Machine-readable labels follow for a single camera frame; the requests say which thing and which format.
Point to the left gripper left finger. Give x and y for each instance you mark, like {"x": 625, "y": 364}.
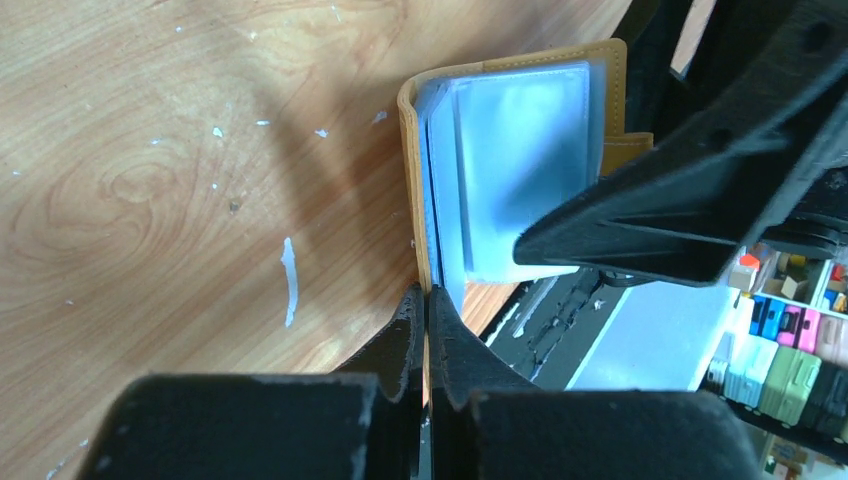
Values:
{"x": 395, "y": 356}

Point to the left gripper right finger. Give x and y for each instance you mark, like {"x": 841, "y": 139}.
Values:
{"x": 461, "y": 369}

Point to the yellow leather card holder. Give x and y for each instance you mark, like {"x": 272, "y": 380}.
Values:
{"x": 492, "y": 147}

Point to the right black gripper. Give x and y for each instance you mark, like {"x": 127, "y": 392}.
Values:
{"x": 750, "y": 145}

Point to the storage shelf with boxes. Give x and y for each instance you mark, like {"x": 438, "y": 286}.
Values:
{"x": 793, "y": 278}

